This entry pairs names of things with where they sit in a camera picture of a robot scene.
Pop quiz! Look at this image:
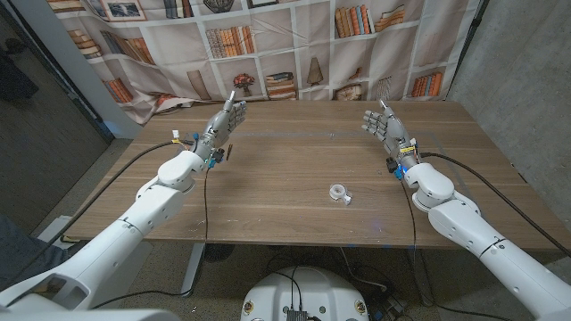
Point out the white robot head edge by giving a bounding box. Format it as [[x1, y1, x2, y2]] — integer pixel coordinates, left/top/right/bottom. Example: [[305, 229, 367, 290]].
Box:
[[0, 309, 182, 321]]

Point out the white table leg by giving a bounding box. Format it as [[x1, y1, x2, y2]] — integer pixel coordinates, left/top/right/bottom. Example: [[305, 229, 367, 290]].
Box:
[[180, 243, 206, 298]]

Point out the black round floor object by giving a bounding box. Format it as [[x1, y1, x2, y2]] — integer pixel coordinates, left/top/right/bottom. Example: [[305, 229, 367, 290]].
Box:
[[203, 243, 236, 264]]

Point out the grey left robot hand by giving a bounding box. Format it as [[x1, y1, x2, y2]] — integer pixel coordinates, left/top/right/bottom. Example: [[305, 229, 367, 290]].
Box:
[[192, 90, 248, 162]]

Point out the white flat floor panel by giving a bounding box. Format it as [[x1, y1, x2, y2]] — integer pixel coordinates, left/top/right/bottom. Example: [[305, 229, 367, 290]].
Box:
[[29, 215, 75, 251]]

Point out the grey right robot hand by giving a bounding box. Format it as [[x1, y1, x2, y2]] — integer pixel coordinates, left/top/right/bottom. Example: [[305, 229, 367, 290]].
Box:
[[360, 99, 418, 169]]

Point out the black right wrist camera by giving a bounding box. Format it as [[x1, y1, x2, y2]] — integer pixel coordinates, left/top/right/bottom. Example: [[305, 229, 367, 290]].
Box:
[[385, 155, 405, 180]]

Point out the grey table leg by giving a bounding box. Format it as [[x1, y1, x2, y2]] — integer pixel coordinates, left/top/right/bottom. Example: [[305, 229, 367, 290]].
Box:
[[406, 248, 434, 308]]

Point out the thin dark wrist cable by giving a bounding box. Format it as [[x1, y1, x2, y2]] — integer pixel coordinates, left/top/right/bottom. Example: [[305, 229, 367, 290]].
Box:
[[400, 178, 514, 321], [91, 167, 211, 310]]

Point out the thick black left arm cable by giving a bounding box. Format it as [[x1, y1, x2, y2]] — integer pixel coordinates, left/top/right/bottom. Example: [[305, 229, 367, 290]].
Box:
[[4, 139, 197, 291]]

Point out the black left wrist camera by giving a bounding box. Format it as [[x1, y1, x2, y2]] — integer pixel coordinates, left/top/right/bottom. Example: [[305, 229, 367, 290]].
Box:
[[208, 148, 227, 169]]

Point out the person in dark blue clothes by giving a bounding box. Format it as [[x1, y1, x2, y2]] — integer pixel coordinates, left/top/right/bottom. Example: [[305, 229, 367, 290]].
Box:
[[0, 213, 86, 291]]

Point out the printed bookshelf backdrop cloth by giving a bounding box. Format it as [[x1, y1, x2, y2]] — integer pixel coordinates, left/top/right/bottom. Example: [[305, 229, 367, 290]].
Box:
[[44, 0, 483, 126]]

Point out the small clear tape dispenser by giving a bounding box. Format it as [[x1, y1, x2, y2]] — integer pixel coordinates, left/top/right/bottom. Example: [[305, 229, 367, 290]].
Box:
[[328, 183, 352, 206]]

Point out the thin dark right wrist cable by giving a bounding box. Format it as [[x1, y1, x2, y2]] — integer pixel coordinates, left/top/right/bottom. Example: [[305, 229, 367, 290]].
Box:
[[400, 178, 514, 321]]

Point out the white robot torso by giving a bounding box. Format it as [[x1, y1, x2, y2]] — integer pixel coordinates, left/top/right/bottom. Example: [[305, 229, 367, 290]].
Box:
[[240, 266, 369, 321]]

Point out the white floor cable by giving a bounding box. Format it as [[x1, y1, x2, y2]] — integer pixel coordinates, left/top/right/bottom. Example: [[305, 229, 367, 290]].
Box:
[[339, 247, 388, 293]]

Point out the floor power strip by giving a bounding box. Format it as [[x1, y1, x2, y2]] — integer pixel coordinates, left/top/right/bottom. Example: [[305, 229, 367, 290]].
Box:
[[373, 294, 408, 321]]

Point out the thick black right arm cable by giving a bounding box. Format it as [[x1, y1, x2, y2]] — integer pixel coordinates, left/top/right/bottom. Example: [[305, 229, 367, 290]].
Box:
[[418, 151, 571, 259]]

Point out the black backdrop stand pole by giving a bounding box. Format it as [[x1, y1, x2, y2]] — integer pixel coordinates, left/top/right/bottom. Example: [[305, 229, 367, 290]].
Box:
[[445, 0, 491, 93]]

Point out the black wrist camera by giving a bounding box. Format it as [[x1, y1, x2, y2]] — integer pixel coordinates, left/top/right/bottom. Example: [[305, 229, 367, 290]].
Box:
[[385, 155, 405, 180], [208, 148, 227, 169]]

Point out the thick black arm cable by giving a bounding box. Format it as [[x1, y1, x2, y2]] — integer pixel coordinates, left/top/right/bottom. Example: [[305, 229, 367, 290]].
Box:
[[4, 139, 197, 291], [418, 151, 571, 259]]

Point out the thin dark left wrist cable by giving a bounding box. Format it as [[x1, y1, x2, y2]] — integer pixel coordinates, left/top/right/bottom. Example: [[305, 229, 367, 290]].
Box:
[[91, 167, 211, 310]]

